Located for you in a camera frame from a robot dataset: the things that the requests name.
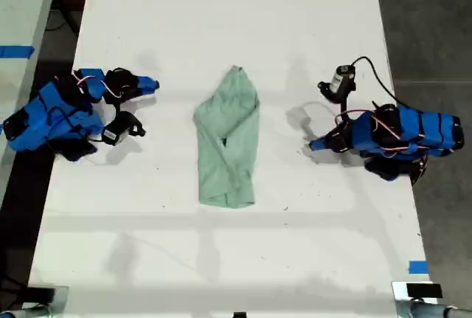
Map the small black box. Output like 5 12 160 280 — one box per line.
27 285 57 305
406 283 443 299

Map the blue tape strip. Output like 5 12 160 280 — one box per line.
408 260 430 275
0 45 35 59

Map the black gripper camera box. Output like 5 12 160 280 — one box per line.
317 64 358 106
100 111 147 147

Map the thin black floor cable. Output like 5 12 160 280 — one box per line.
45 7 81 34

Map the pale grey side table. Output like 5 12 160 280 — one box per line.
0 0 63 204

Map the black camera cable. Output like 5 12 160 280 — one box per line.
349 55 401 108

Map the red white servo wire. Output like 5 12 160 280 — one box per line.
72 69 125 100
334 108 431 159

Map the pale green t-shirt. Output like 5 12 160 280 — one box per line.
192 65 261 209

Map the white metal corner plate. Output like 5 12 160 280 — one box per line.
391 280 449 303

